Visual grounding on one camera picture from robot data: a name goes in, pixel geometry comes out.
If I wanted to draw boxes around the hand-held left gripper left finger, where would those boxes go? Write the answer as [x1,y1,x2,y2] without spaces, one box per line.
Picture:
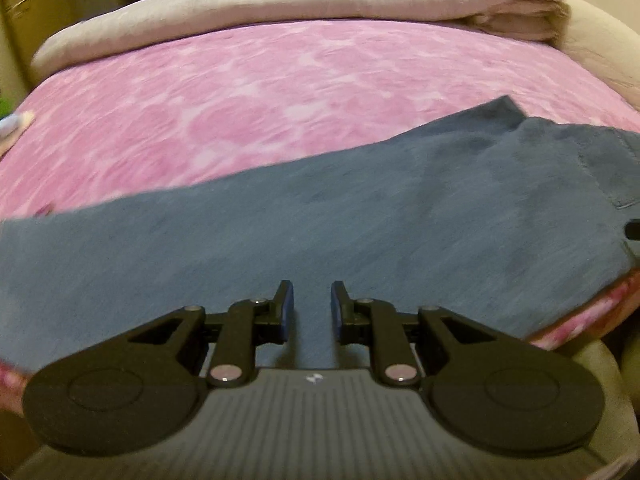
[112,280,295,389]

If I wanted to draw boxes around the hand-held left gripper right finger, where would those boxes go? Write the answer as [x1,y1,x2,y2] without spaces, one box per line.
[330,280,527,389]

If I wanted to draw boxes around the blue denim jeans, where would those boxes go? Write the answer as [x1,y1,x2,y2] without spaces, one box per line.
[0,95,640,377]

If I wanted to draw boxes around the pink floral fleece blanket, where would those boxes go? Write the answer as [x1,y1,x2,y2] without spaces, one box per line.
[0,20,640,411]

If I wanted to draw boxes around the beige quilted duvet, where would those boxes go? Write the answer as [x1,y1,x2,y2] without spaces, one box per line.
[30,0,572,82]

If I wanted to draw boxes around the cream wardrobe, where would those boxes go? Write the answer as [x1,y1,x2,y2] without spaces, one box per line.
[0,0,173,98]

